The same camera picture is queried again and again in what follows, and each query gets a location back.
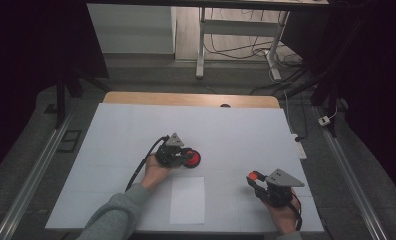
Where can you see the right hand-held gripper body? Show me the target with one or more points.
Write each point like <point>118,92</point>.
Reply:
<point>277,196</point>

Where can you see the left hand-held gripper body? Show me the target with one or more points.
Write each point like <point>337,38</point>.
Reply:
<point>169,156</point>

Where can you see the round red ink pad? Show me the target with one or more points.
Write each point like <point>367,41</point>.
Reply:
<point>194,160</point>

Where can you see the white paper sheet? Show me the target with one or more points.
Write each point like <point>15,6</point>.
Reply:
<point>187,200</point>

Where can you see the person's right hand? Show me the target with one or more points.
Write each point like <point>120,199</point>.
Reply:
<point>282,218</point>

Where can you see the person's left hand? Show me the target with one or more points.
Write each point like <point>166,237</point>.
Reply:
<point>154,175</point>

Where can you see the large white table cover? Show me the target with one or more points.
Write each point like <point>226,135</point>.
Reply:
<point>219,133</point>

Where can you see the white power strip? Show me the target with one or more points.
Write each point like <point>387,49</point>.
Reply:
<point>301,150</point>

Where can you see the dark table grommet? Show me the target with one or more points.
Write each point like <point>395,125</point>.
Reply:
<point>225,105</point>

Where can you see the small white plug adapter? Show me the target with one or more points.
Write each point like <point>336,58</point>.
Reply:
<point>324,121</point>

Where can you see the black metal stand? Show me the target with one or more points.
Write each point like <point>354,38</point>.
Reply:
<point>322,93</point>
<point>61,100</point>

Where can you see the small black floor plate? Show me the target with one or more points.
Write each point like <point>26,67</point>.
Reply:
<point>51,109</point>

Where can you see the white cabinet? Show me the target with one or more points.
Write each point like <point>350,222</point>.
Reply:
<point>132,30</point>

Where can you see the white-legged desk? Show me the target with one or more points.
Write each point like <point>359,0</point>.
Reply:
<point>239,28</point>

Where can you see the dark curtain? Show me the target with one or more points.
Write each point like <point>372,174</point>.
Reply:
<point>19,50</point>
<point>379,66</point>

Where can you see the metal floor rail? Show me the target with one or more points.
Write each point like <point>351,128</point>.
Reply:
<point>352,183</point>
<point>36,173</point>

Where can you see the black floor frame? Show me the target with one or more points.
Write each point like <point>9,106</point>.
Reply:
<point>62,148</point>

